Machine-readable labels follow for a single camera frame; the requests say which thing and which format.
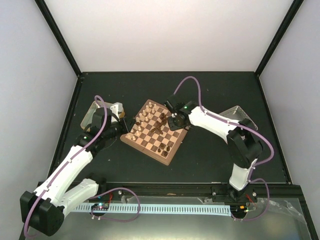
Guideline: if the wooden chess board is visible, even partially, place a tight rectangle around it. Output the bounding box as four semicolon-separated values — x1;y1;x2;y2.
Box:
120;99;187;166

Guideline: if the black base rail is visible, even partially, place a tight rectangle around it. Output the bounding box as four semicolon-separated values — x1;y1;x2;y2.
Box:
98;182;304;203

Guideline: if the black frame post right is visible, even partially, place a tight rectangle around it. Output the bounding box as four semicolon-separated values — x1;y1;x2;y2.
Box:
255;0;304;77

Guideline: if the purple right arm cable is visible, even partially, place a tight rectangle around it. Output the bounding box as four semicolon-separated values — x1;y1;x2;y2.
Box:
173;76;275;222

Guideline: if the white slotted cable duct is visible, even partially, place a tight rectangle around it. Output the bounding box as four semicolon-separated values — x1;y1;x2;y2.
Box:
73;202;232;217

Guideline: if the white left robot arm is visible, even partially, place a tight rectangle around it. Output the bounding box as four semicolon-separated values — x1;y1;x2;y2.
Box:
20;106;136;238

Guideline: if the black frame post left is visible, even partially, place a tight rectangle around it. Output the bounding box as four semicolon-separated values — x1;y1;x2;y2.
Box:
34;0;82;77

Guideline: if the black frame post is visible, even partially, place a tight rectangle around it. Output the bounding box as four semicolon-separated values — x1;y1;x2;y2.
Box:
255;0;304;77
34;0;82;77

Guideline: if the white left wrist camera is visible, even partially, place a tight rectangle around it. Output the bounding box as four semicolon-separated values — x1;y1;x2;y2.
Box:
109;102;125;123

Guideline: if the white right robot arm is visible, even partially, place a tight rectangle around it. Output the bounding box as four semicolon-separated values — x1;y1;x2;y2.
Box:
164;94;263;202

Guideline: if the yellow metal tin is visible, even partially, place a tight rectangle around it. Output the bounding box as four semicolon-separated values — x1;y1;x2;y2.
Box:
80;100;114;130

